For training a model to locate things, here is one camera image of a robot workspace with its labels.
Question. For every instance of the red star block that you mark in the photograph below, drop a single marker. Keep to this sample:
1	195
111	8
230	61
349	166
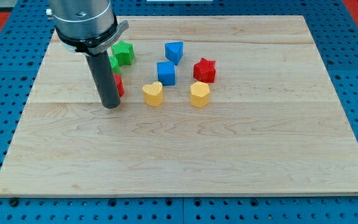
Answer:
205	70

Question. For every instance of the light wooden board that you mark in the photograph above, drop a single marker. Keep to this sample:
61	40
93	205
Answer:
273	127

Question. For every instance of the green star block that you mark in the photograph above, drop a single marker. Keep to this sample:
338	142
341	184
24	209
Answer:
123	52

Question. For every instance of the red block behind rod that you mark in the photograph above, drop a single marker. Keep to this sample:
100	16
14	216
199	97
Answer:
119	84

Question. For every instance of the yellow heart block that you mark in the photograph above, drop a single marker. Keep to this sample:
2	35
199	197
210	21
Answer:
153	94

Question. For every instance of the blue cube block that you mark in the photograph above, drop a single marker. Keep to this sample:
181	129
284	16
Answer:
166	73

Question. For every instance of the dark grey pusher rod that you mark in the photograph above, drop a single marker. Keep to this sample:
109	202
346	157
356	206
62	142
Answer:
103	77

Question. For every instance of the green block behind rod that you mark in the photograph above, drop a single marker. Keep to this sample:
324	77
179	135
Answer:
115	65

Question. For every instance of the black bolt front left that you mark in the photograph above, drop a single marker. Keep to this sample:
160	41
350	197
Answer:
13	202

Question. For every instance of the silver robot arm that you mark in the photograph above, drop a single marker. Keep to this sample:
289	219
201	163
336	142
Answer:
86	26

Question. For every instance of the blue triangular block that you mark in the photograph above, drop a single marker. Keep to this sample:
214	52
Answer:
174	52

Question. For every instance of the yellow pentagon block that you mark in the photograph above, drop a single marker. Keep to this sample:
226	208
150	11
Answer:
199	94

